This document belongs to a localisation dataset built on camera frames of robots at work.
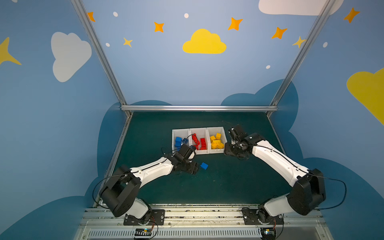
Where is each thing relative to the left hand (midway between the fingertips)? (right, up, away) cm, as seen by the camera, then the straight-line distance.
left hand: (195, 166), depth 87 cm
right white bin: (+13, +20, +17) cm, 29 cm away
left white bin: (-8, +19, +15) cm, 25 cm away
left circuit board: (-26, -29, -14) cm, 42 cm away
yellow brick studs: (+15, +13, +11) cm, 23 cm away
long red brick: (+1, +14, +14) cm, 20 cm away
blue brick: (+6, -1, +5) cm, 8 cm away
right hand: (+20, +10, -3) cm, 23 cm away
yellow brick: (+12, +16, +14) cm, 24 cm away
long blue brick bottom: (-12, +13, +15) cm, 23 cm away
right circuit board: (+37, -30, -14) cm, 49 cm away
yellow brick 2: (+17, +17, +15) cm, 28 cm away
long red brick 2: (+6, +11, +15) cm, 19 cm away
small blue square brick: (-7, +14, +15) cm, 21 cm away
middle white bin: (+5, +19, +19) cm, 27 cm away
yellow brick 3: (+13, +10, +11) cm, 20 cm away
